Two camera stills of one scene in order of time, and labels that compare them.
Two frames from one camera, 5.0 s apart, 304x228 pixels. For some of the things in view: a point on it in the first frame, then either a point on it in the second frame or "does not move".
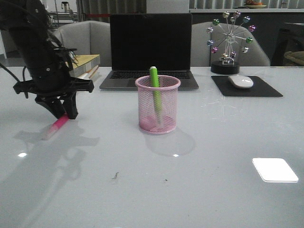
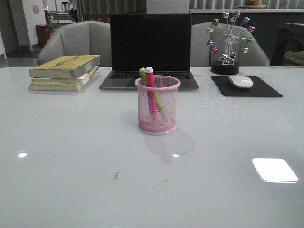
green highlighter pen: (154, 84) → (142, 72)
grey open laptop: (139, 42) does not move
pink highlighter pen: (59, 122) → (151, 91)
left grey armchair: (88, 38) does not move
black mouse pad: (259, 88) does not move
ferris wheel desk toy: (229, 44) does not move
